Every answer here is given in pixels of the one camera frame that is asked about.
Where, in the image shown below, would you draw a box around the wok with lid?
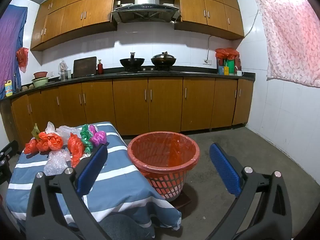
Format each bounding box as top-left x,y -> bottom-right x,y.
151,51 -> 177,70

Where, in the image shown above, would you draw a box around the red bag on boxes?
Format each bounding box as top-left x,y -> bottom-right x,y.
215,47 -> 240,60

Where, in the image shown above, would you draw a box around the red hanging plastic bag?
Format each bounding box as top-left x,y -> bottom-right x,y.
16,47 -> 29,73

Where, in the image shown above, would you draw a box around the blue white striped tablecloth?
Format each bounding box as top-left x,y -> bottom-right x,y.
5,122 -> 182,230

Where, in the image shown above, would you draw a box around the purple blue hanging cloth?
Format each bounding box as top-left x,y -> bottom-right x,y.
0,5 -> 28,100

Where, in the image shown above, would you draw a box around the round orange plastic bag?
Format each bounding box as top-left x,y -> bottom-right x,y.
47,133 -> 64,151

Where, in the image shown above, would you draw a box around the wooden lower cabinets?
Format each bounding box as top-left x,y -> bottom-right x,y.
10,77 -> 254,145

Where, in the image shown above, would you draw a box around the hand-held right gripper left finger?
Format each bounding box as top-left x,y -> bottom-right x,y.
25,144 -> 113,240

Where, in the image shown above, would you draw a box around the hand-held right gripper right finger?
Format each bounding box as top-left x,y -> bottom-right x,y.
209,142 -> 293,240

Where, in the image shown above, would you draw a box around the crumpled clear plastic sheet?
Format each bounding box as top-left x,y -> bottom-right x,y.
55,125 -> 83,144

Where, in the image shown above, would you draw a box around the white cable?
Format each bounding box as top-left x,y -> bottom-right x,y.
207,9 -> 259,62

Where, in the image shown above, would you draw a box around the green plastic bag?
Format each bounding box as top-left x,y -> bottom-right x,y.
80,124 -> 93,155

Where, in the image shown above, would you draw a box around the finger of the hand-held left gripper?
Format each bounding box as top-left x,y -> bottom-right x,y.
0,140 -> 19,188

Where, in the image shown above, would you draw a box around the pink floral curtain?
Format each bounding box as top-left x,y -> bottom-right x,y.
252,0 -> 320,88

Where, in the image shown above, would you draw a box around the wooden upper cabinets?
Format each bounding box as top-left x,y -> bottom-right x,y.
30,0 -> 118,52
174,0 -> 245,40

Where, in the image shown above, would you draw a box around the green box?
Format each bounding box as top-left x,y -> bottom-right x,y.
226,58 -> 235,76

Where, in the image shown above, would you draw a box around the bubble wrap sheet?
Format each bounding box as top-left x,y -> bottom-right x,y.
44,149 -> 72,176

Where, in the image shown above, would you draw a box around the red plastic waste basket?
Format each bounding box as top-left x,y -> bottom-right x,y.
127,131 -> 200,202

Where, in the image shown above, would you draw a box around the glass jar with plastic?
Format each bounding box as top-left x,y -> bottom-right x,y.
58,60 -> 69,81

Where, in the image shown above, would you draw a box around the steel range hood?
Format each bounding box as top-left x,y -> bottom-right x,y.
111,0 -> 181,24

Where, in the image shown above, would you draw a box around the purple plastic bag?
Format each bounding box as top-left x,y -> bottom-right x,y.
89,124 -> 108,147

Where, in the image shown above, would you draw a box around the dark wooden cutting board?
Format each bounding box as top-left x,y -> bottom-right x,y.
72,56 -> 97,78

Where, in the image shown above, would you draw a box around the green basin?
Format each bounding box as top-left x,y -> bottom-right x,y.
31,77 -> 49,88

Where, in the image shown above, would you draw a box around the gas stove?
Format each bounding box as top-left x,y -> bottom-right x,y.
117,67 -> 182,74

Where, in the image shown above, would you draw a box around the wooden cabinets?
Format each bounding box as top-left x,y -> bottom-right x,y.
174,0 -> 245,40
10,77 -> 254,145
30,0 -> 118,52

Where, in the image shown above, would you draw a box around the black countertop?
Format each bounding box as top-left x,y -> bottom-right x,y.
0,65 -> 256,102

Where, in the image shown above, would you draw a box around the black wok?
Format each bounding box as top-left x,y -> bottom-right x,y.
119,52 -> 145,72

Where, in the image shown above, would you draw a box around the large orange plastic bag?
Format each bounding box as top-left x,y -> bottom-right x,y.
67,132 -> 85,168

